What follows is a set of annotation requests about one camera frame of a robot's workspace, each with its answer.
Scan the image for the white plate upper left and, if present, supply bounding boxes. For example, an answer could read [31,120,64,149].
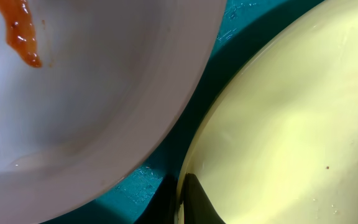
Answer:
[0,0,226,223]

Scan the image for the light green plate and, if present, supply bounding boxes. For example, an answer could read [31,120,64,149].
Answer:
[179,1,358,224]

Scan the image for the sauce stain on upper plate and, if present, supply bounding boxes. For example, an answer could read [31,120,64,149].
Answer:
[0,0,42,68]

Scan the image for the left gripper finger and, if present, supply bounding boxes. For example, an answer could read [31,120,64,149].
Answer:
[181,173,225,224]

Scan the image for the teal plastic tray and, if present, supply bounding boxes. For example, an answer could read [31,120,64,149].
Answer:
[47,0,321,224]

